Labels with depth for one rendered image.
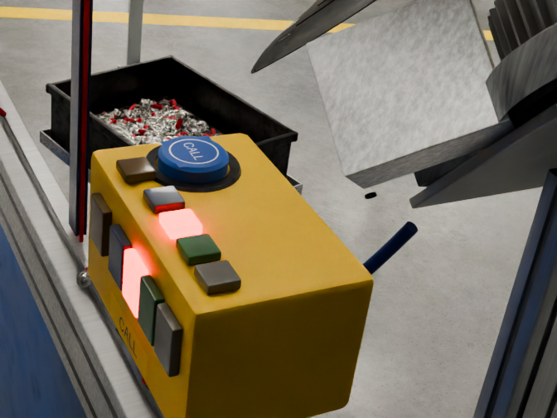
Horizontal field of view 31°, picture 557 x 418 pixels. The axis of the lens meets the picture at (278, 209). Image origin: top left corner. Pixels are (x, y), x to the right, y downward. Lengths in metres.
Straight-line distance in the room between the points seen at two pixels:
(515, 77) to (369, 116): 0.14
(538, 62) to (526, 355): 0.38
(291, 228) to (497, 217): 2.23
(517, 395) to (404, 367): 1.04
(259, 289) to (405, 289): 1.91
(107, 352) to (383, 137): 0.30
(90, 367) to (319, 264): 0.32
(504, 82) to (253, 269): 0.40
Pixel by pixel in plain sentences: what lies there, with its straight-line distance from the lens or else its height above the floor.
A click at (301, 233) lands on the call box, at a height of 1.07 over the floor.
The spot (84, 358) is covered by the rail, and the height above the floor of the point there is 0.83.
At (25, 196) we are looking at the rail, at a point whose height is 0.86.
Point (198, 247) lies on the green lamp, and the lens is 0.50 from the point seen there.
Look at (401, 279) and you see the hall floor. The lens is 2.41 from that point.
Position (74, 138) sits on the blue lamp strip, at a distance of 0.84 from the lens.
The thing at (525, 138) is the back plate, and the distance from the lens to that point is 0.91.
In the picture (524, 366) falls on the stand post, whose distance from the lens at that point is 1.11.
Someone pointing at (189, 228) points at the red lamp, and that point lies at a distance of 0.52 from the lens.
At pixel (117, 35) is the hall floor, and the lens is 3.48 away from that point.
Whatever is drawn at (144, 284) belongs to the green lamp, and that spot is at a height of 1.06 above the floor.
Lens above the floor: 1.36
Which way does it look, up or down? 32 degrees down
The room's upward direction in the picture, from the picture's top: 8 degrees clockwise
